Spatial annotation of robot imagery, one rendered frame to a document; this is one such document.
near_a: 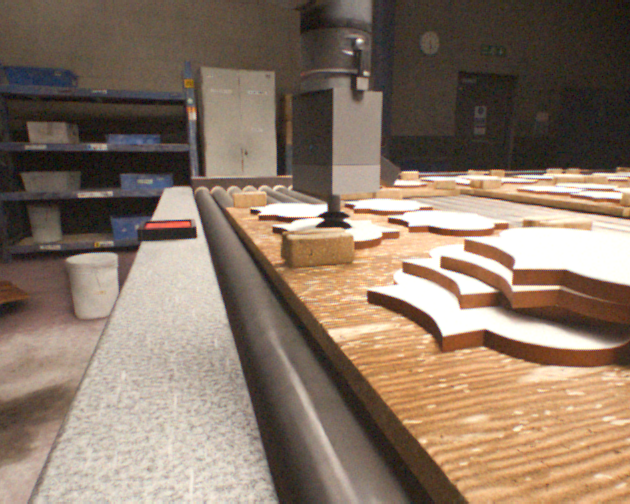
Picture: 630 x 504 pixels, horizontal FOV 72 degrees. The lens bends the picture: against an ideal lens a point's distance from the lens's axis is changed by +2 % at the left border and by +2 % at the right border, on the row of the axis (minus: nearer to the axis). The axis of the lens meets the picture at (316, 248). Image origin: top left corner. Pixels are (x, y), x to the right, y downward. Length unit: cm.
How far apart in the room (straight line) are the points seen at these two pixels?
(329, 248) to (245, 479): 23
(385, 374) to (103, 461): 12
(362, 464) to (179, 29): 552
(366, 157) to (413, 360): 29
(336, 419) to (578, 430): 9
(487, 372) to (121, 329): 23
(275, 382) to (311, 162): 29
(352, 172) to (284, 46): 536
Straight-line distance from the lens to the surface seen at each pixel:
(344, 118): 45
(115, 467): 20
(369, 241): 44
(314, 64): 47
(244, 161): 498
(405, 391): 19
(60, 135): 497
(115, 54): 556
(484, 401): 19
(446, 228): 52
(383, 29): 497
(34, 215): 509
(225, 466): 19
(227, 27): 569
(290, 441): 20
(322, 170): 46
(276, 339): 27
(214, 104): 496
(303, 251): 36
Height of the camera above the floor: 103
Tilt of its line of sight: 13 degrees down
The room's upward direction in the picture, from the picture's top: straight up
